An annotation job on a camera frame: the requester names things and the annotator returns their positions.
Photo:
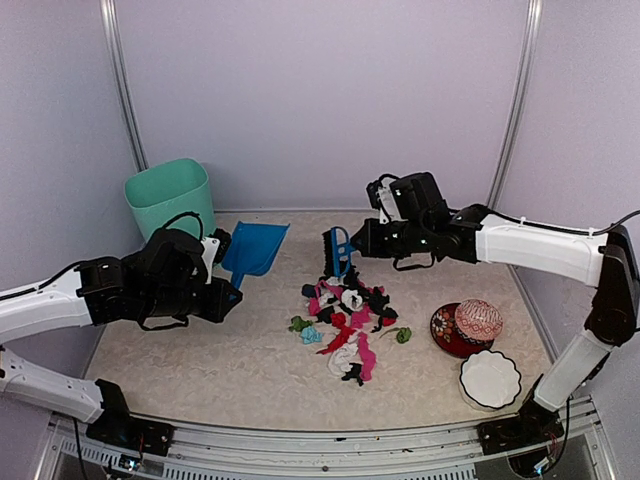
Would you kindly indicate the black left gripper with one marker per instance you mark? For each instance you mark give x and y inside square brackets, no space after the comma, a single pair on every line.
[214,310]

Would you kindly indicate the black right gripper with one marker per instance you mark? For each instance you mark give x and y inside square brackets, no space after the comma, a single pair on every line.
[372,246]

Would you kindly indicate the blue hand brush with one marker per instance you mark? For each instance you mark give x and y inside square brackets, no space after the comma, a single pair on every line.
[337,252]

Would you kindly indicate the blue dustpan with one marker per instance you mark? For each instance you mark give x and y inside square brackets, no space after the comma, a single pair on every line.
[253,249]

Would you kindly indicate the teal plastic waste bin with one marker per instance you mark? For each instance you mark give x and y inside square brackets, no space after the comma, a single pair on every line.
[160,193]

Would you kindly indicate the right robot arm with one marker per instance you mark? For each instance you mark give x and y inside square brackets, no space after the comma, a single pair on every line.
[414,218]

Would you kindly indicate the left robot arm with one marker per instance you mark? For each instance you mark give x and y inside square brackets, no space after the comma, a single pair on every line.
[160,287]

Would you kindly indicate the green paper scrap left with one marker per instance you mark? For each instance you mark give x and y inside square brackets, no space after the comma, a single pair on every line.
[298,324]

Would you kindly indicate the green paper scrap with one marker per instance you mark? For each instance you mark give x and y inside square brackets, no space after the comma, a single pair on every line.
[402,335]
[298,324]

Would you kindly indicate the light blue paper scrap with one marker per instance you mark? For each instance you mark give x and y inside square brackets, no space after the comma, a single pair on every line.
[311,335]

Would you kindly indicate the green paper scrap right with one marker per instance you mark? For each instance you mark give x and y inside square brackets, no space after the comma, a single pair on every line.
[402,335]

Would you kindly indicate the red floral bowl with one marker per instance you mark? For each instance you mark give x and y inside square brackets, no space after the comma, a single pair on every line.
[447,336]

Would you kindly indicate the pink patterned bowl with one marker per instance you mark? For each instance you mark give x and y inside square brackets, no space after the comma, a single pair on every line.
[477,321]

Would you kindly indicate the white scalloped bowl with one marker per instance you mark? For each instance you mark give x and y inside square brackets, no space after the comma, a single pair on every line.
[489,381]

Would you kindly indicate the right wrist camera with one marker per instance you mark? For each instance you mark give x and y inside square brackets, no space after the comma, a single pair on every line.
[381,198]

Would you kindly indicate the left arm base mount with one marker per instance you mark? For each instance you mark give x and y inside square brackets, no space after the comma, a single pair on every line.
[116,425]

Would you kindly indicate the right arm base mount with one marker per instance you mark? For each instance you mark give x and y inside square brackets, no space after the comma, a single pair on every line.
[531,425]

